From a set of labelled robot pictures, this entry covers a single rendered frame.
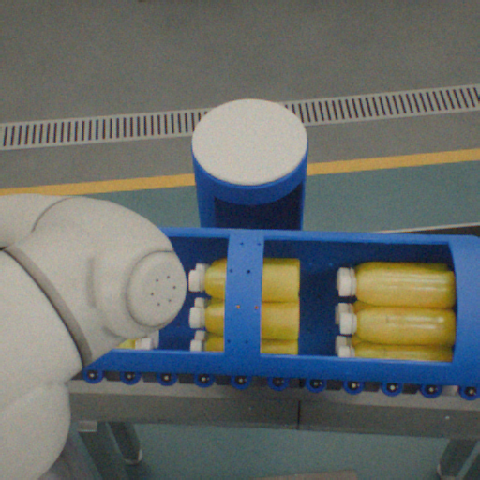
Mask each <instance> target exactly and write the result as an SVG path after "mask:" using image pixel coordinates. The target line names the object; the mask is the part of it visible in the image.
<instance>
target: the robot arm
mask: <svg viewBox="0 0 480 480"><path fill-rule="evenodd" d="M6 247H7V248H6ZM186 289H187V283H186V276H185V273H184V270H183V267H182V265H181V263H180V262H179V259H178V257H177V255H176V253H175V252H174V250H173V246H172V243H171V242H170V239H168V238H167V237H166V236H165V235H164V234H163V233H162V231H161V230H160V229H159V228H157V227H156V226H155V225H154V224H152V223H150V221H149V220H148V219H146V218H145V217H142V216H141V215H139V214H137V213H135V212H132V211H130V210H128V209H126V208H125V207H123V206H120V204H117V203H114V202H109V201H105V200H96V199H91V198H86V197H82V196H65V197H61V196H47V195H36V193H21V194H9V196H8V195H2V197H0V480H96V479H95V477H94V476H93V474H92V473H91V471H90V469H89V467H88V465H87V463H86V462H84V460H83V456H82V455H81V453H80V451H79V449H78V448H77V446H76V443H75V442H74V441H73V439H72V437H71V435H70V434H69V432H68V431H69V426H70V406H69V390H68V384H67V382H68V380H69V379H70V378H73V377H74V376H75V375H76V374H78V373H79V372H80V371H81V370H83V369H84V368H86V367H87V366H88V365H90V364H91V363H93V362H94V361H96V360H98V359H99V358H100V357H102V355H103V354H105V353H107V352H108V351H111V350H112V349H114V348H116V347H117V346H119V345H120V344H122V342H125V341H126V340H128V339H135V338H142V337H145V336H147V335H150V334H152V333H154V332H156V331H157V330H159V329H160V328H162V327H164V326H166V325H167V324H168V323H171V322H172V321H173V320H174V318H175V317H176V316H177V313H178V312H179V310H180V309H181V307H182V305H183V303H184V300H185V295H186Z"/></svg>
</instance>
